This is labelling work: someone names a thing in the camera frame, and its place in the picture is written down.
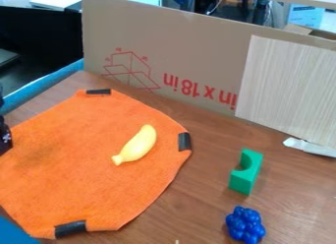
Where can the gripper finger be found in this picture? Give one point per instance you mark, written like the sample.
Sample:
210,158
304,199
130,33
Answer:
5,136

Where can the orange cloth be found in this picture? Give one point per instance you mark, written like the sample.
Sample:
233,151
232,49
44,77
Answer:
65,162

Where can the yellow toy banana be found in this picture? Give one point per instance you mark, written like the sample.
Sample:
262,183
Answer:
138,144

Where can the cardboard box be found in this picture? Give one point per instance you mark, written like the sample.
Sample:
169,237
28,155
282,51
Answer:
184,48

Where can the green block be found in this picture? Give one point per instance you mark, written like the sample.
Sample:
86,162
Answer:
245,179

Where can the blue toy grapes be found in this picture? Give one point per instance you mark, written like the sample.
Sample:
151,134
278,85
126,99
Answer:
245,225

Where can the light wooden board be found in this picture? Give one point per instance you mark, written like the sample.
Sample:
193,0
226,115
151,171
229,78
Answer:
289,87

